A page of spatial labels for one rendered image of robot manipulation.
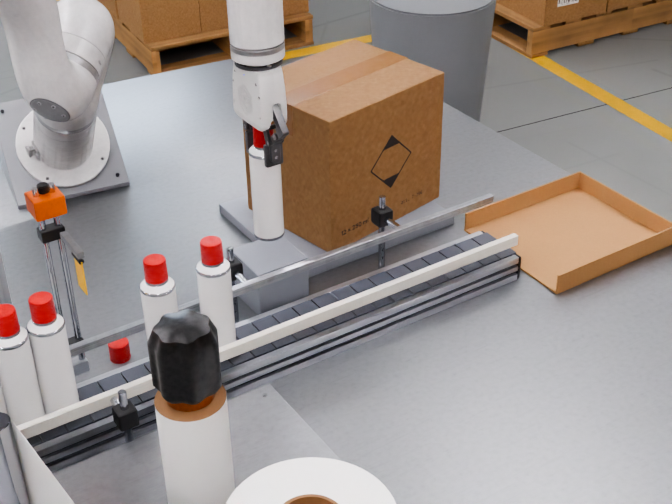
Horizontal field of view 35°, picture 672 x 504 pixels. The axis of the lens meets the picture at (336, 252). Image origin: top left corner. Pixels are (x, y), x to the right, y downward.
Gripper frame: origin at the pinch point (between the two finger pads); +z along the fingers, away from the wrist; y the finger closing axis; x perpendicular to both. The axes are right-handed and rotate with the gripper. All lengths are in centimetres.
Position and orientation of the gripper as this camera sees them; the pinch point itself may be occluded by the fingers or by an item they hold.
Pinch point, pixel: (264, 148)
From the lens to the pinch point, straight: 174.9
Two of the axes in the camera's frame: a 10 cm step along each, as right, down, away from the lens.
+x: 8.4, -3.1, 4.5
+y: 5.4, 4.4, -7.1
